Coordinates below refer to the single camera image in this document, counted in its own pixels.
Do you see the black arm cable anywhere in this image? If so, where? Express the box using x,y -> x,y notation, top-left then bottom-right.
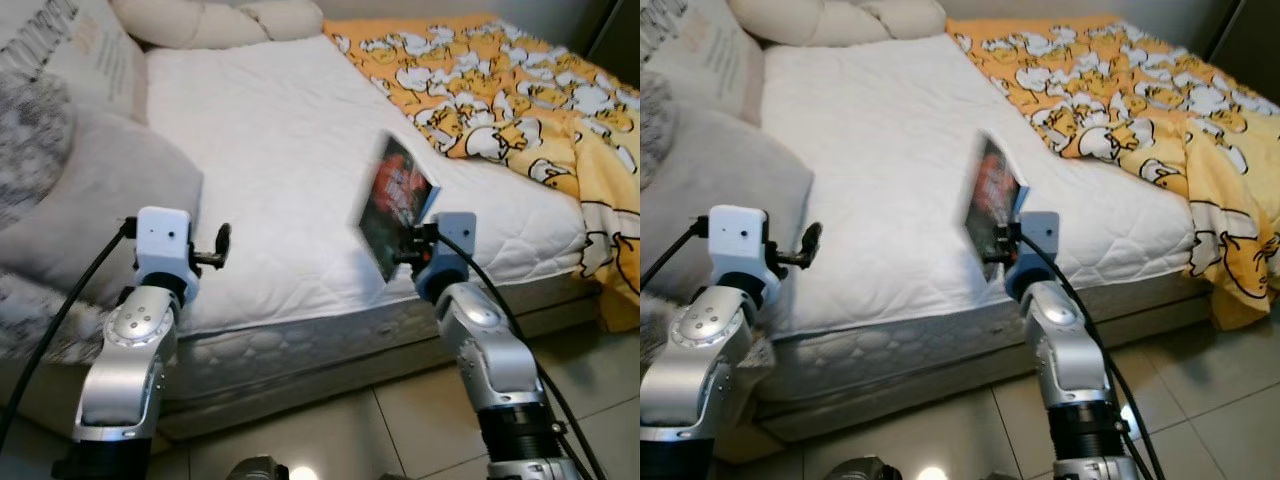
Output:
0,218 -> 139,451
640,218 -> 711,293
432,228 -> 609,480
1015,230 -> 1166,480

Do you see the grey robot left foot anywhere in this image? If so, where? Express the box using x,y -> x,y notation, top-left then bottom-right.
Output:
828,456 -> 903,480
226,455 -> 293,480

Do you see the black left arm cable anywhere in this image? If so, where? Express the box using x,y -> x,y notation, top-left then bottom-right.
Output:
0,218 -> 139,451
640,218 -> 711,293

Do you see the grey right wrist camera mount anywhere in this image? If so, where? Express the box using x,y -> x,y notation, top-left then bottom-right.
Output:
414,211 -> 478,301
1004,210 -> 1062,299

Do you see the cream knotted bolster pillow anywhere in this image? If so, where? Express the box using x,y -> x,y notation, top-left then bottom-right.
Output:
108,0 -> 326,51
727,0 -> 949,47

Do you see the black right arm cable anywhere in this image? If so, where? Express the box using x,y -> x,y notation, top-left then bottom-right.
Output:
1015,230 -> 1166,480
432,228 -> 609,480

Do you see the grey pillow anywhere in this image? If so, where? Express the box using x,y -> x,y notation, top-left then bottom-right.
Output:
640,100 -> 816,301
0,105 -> 207,306

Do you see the beige bed base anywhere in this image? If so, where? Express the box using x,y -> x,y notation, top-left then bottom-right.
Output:
150,295 -> 613,443
745,290 -> 1216,446

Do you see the white embroidered mattress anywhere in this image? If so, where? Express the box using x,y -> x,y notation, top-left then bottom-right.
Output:
150,265 -> 606,413
755,262 -> 1216,403

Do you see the white quilted mattress pad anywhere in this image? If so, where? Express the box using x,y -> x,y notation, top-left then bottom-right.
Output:
760,35 -> 1201,339
143,35 -> 591,338

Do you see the dark wardrobe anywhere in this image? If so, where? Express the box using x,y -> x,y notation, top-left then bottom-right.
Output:
583,0 -> 641,89
1203,0 -> 1280,106

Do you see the dark cover book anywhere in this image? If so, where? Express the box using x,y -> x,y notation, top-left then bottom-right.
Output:
356,133 -> 442,284
962,134 -> 1032,283

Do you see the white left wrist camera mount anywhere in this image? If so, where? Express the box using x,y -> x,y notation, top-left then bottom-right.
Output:
134,206 -> 202,306
706,205 -> 784,306

